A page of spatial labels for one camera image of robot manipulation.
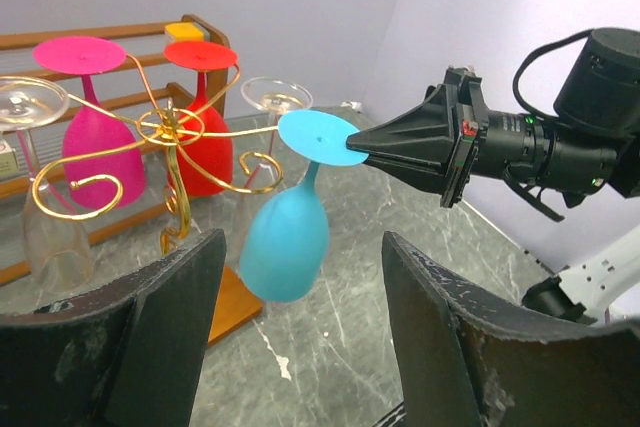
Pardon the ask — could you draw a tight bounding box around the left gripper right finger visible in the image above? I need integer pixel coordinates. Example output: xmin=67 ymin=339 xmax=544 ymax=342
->
xmin=381 ymin=231 xmax=639 ymax=426

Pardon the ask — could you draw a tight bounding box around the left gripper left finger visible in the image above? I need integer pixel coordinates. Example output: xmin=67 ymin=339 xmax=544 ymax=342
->
xmin=1 ymin=229 xmax=226 ymax=426

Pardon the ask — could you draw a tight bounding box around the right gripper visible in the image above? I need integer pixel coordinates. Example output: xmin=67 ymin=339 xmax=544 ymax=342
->
xmin=346 ymin=67 xmax=489 ymax=208

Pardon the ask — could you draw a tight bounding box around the clear flute glass three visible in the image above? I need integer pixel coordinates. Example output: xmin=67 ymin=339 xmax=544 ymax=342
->
xmin=1 ymin=76 xmax=94 ymax=293

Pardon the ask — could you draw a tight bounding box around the clear flute glass one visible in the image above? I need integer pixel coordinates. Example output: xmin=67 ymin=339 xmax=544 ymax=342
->
xmin=230 ymin=156 xmax=280 ymax=254

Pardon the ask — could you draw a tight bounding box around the blue plastic wine glass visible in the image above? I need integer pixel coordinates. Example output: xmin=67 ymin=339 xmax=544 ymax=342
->
xmin=239 ymin=110 xmax=368 ymax=303

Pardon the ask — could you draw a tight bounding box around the pink plastic wine glass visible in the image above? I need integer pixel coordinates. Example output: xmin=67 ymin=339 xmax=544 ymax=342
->
xmin=33 ymin=36 xmax=146 ymax=210

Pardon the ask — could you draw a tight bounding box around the red plastic wine glass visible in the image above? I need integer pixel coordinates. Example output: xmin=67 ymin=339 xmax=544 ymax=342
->
xmin=164 ymin=41 xmax=237 ymax=197

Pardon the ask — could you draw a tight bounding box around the clear flute glass two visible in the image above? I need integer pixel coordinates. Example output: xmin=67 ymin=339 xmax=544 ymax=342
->
xmin=240 ymin=76 xmax=313 ymax=126

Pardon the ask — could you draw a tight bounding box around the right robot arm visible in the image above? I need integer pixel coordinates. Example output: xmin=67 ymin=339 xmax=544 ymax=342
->
xmin=346 ymin=27 xmax=639 ymax=222

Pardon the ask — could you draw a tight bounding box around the orange wooden shelf rack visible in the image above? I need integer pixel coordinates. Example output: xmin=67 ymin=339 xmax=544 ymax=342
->
xmin=0 ymin=14 xmax=232 ymax=288

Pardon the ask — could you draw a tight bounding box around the white red box on shelf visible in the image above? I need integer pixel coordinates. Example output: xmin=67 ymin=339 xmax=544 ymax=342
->
xmin=0 ymin=138 xmax=20 ymax=179

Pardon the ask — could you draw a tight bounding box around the yellow block on shelf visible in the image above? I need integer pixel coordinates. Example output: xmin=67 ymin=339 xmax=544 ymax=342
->
xmin=164 ymin=21 xmax=209 ymax=44

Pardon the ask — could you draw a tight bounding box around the gold wire wine glass rack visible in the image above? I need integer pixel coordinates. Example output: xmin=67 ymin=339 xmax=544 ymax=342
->
xmin=30 ymin=61 xmax=284 ymax=254

